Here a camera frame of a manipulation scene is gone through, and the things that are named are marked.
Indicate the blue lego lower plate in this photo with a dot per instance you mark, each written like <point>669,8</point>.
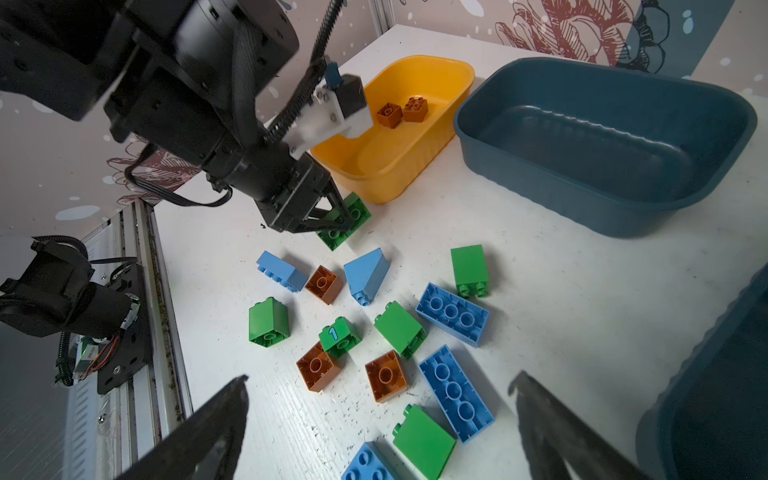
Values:
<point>466,412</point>

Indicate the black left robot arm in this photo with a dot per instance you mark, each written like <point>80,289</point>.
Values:
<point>184,75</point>

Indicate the middle dark teal bin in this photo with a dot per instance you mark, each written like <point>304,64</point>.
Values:
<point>617,151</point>

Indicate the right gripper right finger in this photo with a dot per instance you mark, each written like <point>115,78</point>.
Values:
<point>557,443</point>

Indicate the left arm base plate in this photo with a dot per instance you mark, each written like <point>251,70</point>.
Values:
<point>133,350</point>

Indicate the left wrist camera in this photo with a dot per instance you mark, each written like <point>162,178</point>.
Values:
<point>340,111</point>

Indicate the blue lego middle plate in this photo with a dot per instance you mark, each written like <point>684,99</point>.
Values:
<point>454,315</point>

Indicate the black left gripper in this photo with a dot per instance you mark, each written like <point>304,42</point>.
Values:
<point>286,191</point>

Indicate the right dark teal bin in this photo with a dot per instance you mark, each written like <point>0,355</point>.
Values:
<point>711,420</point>

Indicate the yellow plastic bin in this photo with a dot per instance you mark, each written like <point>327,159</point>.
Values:
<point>379,165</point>

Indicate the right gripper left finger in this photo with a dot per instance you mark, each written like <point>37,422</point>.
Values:
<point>205,446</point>

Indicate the aluminium mounting rail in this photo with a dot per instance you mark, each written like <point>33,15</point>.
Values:
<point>106,434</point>

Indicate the light blue sloped lego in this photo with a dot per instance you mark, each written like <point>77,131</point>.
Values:
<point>365,276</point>

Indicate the dark teal bin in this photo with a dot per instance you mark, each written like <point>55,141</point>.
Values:
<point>617,151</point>
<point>711,420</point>

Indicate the small green numbered lego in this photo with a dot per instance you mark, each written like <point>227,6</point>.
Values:
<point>339,338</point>

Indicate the blue lego plate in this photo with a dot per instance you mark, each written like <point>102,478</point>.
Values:
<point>466,412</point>
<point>454,315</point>

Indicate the brown lego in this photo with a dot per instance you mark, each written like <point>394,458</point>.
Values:
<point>386,377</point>
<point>317,368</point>
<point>390,115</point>
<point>415,110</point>
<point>325,284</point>

